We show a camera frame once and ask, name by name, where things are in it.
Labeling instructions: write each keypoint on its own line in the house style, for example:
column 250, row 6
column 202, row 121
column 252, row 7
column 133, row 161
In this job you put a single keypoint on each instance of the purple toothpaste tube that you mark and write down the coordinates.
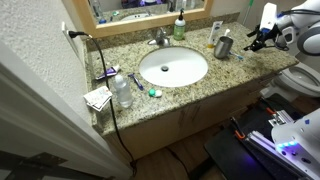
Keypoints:
column 108, row 71

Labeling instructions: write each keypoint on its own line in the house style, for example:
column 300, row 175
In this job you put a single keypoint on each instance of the clear plastic water bottle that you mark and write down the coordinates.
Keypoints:
column 123, row 91

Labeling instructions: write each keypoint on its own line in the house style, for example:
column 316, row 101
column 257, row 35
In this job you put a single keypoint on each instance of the white door frame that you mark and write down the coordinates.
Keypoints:
column 43, row 126

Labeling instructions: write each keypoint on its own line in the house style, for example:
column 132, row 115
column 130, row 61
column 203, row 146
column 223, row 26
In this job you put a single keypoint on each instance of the black cart top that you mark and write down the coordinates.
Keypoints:
column 230, row 156

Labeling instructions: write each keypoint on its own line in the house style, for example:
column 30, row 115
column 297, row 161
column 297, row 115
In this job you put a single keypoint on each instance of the chrome sink faucet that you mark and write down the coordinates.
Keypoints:
column 161, row 38

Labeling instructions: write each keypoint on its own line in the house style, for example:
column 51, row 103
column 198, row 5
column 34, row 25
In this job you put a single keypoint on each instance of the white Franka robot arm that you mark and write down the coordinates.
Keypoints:
column 306, row 33

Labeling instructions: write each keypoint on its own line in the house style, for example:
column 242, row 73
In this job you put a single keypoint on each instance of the white tissue packet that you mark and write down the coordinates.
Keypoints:
column 97, row 97

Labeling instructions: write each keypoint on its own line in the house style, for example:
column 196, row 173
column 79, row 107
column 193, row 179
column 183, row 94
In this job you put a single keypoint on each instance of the small white yellow-capped tube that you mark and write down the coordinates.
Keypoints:
column 227, row 32

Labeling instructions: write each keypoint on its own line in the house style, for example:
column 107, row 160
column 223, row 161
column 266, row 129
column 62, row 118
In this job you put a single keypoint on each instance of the white toilet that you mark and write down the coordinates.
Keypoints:
column 300, row 80

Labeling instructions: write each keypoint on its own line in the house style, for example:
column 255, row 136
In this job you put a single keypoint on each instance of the white wall outlet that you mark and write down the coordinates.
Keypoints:
column 68, row 38

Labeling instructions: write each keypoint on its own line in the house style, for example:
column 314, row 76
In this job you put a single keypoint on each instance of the blue razor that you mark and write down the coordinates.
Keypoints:
column 136, row 81

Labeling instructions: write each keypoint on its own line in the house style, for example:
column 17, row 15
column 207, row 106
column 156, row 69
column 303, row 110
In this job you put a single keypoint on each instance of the grey metal cup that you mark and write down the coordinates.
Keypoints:
column 223, row 47

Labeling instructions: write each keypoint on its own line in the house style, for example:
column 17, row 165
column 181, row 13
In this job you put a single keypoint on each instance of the green soap pump bottle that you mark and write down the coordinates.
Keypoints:
column 179, row 28

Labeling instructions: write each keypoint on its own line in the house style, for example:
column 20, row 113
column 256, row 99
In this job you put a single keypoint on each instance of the beige vanity cabinet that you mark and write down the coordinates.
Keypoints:
column 160, row 130

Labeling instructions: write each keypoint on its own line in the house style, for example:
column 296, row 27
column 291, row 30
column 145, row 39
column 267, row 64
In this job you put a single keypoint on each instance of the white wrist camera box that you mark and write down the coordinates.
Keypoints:
column 268, row 16

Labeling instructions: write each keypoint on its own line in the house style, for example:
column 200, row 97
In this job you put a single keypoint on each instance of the white oval sink basin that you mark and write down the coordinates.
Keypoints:
column 180, row 66

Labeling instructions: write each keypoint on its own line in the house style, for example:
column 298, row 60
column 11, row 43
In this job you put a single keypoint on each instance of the wood-framed wall mirror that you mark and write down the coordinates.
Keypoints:
column 83, row 20

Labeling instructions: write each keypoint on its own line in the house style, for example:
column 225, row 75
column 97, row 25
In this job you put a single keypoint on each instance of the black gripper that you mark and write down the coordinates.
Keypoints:
column 269, row 36

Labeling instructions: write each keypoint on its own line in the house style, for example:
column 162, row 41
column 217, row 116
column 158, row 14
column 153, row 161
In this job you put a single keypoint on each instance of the metal sink drain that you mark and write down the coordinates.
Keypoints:
column 164, row 68

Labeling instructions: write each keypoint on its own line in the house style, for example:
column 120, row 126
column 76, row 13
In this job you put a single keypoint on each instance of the orange black clamp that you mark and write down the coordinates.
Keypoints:
column 237, row 130
column 269, row 111

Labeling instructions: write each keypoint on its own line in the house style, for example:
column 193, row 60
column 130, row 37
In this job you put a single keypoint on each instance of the blue toothbrush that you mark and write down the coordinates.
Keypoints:
column 237, row 55

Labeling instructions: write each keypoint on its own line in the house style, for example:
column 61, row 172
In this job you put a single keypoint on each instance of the green floss container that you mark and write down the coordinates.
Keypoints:
column 155, row 92

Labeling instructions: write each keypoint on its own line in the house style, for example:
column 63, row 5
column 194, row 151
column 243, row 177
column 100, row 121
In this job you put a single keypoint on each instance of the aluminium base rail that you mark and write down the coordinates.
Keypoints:
column 263, row 141

